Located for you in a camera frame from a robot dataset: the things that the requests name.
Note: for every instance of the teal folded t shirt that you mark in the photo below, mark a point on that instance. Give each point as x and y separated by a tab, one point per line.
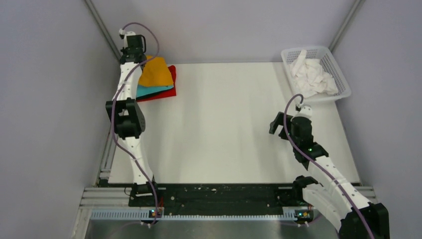
143	91

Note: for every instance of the right aluminium frame post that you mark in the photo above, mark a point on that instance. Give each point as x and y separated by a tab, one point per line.
346	23

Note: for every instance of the aluminium table side rail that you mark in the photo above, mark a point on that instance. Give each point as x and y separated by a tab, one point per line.
103	194

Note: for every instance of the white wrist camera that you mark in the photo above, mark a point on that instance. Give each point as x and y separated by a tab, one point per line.
304	110
123	33

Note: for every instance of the left aluminium frame post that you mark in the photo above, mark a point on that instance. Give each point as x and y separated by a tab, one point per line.
102	28

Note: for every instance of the aluminium frame post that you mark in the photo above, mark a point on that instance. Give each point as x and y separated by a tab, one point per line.
102	28
346	23

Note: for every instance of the white plastic laundry basket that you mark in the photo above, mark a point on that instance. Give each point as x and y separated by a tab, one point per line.
328	63

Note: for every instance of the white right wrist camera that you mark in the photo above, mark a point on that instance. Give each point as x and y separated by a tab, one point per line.
304	110

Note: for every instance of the red folded t shirt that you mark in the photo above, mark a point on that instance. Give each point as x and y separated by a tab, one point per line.
164	94

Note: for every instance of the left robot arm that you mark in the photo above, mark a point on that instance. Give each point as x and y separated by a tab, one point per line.
128	122

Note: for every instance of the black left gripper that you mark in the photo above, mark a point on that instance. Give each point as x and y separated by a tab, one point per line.
123	51

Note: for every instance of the white crumpled t shirt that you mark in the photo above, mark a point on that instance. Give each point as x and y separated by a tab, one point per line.
310	78

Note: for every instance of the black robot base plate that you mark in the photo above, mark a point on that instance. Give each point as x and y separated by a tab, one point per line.
231	200

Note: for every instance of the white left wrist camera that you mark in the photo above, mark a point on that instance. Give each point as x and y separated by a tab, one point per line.
123	33

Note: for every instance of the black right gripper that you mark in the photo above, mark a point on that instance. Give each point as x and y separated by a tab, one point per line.
279	120

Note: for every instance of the orange t shirt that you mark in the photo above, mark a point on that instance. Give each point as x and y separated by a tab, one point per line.
155	73

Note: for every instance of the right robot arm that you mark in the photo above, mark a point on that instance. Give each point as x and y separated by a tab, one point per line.
352	214

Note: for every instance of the white slotted cable duct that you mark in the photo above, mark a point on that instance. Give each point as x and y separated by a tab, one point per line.
146	215

